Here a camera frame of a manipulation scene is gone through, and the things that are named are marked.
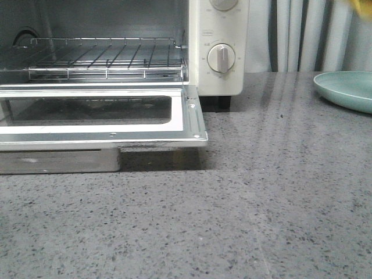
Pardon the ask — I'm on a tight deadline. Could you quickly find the white Toshiba toaster oven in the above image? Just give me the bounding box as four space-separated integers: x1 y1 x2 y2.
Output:
1 1 249 109

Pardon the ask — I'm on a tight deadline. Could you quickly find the glass oven door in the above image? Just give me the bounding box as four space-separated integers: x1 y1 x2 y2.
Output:
1 83 208 174

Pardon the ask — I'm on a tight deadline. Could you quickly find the lower white oven knob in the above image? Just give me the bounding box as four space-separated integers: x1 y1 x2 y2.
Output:
208 44 235 74

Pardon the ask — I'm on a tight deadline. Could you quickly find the golden croissant bread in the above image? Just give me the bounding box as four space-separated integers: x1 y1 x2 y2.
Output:
348 0 372 20

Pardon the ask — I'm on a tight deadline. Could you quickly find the grey white curtain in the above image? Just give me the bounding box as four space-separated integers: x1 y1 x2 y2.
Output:
245 1 371 73

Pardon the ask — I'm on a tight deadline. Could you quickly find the metal wire oven rack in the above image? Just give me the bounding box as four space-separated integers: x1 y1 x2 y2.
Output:
24 37 188 82

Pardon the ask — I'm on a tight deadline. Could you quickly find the teal plate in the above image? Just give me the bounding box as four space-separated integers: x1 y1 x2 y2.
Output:
313 71 371 114

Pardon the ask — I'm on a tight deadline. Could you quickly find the white oven knob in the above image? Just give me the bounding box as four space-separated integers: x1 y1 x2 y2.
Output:
209 0 238 12
208 44 235 74

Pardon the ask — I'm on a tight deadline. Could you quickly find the upper white oven knob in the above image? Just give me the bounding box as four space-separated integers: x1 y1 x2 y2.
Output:
209 0 238 12

